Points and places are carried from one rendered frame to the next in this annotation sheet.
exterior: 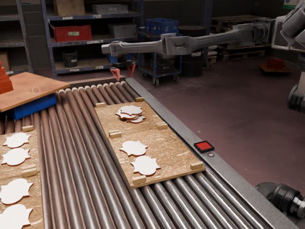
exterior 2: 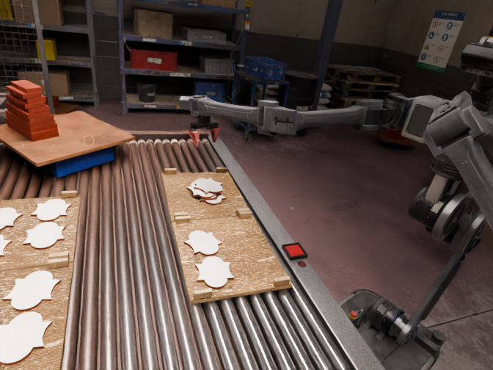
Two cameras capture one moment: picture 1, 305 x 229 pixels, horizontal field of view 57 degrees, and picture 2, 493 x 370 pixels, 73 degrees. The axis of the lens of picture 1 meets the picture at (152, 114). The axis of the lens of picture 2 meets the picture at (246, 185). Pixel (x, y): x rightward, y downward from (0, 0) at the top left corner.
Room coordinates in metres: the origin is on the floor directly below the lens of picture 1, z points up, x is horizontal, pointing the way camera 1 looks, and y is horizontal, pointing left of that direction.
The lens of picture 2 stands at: (0.19, -0.01, 1.76)
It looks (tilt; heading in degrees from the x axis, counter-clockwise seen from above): 29 degrees down; 358
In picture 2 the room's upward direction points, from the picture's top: 9 degrees clockwise
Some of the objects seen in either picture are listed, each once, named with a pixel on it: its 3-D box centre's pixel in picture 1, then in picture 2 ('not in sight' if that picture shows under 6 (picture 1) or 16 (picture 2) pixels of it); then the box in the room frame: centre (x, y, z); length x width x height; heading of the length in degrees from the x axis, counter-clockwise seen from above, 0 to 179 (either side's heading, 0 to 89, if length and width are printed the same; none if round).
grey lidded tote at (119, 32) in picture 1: (122, 30); (216, 64); (5.80, 0.61, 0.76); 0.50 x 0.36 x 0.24; 118
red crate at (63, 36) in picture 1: (71, 32); (152, 58); (5.46, 1.53, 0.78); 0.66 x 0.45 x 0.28; 112
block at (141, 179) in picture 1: (139, 180); (202, 294); (0.92, 0.05, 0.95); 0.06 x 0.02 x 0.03; 111
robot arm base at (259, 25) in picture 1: (258, 32); (387, 113); (1.45, -0.53, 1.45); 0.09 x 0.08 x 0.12; 42
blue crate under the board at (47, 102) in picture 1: (22, 99); (70, 149); (1.71, 0.86, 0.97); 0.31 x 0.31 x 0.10; 57
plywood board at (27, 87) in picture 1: (16, 88); (62, 133); (1.76, 0.91, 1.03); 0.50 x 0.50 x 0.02; 57
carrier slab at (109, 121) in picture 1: (128, 117); (203, 194); (1.53, 0.15, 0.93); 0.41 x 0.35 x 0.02; 20
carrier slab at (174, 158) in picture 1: (152, 152); (227, 252); (1.15, 0.00, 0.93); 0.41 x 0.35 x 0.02; 21
